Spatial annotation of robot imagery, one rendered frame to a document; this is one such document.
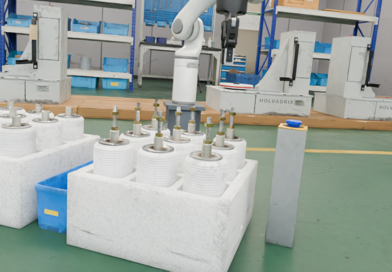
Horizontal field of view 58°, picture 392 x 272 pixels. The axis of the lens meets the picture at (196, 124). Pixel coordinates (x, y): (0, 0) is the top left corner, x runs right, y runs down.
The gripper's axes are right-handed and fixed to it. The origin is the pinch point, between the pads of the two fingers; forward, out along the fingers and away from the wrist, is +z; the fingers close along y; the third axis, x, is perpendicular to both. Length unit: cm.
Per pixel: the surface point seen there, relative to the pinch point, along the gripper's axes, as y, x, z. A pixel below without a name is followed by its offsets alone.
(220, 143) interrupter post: 1.0, 0.0, 21.1
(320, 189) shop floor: -45, 47, 47
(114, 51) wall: -811, -186, -16
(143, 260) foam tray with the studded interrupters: 15, -17, 46
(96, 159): 6.2, -29.6, 25.6
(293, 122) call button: 0.7, 17.9, 14.4
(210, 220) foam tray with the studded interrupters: 19.7, -2.9, 33.2
